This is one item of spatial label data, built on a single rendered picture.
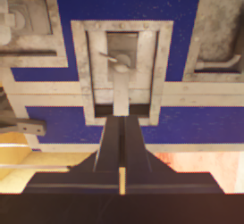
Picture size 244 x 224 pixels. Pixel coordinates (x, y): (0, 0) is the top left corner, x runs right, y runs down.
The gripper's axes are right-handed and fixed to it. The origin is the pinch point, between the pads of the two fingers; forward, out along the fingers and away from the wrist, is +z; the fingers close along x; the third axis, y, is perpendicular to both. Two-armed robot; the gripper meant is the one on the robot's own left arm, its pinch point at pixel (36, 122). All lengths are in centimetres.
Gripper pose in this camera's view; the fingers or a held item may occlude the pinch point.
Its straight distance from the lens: 35.8
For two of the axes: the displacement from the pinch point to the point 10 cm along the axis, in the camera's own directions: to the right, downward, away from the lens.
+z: 9.8, 1.4, 1.0
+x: 0.0, -5.7, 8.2
